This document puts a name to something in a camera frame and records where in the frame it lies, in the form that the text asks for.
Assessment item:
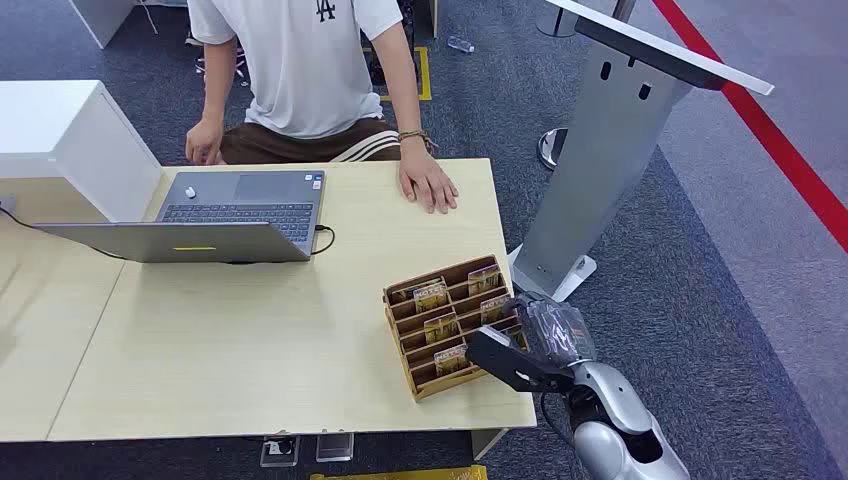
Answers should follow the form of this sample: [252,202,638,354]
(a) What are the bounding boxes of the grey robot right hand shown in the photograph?
[503,291,598,370]

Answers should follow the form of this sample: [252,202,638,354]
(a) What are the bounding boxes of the person's left hand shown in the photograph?
[398,140,460,215]

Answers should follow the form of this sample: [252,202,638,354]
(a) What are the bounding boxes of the person's right hand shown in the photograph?
[184,117,226,167]

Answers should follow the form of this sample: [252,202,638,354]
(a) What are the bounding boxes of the wooden card holder tray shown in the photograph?
[382,254,531,403]

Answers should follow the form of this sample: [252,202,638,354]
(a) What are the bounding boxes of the person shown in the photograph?
[184,0,460,215]

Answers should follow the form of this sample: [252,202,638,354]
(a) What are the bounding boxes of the grey laptop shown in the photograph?
[33,170,327,265]

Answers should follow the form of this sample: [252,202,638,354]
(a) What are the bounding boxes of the chrome stanchion base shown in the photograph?
[537,127,570,172]

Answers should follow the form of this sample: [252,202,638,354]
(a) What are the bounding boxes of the pale desk leg panel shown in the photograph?
[470,428,509,462]

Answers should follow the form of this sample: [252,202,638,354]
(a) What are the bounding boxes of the white cabinet box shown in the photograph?
[0,80,166,224]

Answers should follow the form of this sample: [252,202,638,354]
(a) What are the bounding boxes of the white furniture panel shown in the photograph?
[67,0,138,50]

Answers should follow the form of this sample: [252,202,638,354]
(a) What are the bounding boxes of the grey kiosk stand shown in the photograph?
[508,0,776,303]

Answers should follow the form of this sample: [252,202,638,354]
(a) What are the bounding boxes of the grey stanchion base with pole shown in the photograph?
[535,0,579,39]

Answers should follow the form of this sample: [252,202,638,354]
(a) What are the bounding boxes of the yellow sheet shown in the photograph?
[309,464,489,480]

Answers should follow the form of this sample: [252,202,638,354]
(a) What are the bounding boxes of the floor socket box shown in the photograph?
[259,435,301,470]
[315,433,356,464]

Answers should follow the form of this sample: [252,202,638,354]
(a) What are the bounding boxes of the braided brown bracelet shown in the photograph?
[397,129,440,154]

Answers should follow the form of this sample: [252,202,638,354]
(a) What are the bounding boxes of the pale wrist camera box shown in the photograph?
[465,326,575,394]

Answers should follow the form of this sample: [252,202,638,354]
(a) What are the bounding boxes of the black robot wrist cable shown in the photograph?
[539,390,579,450]

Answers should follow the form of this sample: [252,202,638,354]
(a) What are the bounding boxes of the black laptop cable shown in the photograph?
[309,224,337,257]

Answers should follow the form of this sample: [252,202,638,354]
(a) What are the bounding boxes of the thin black desk cable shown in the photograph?
[0,205,128,262]

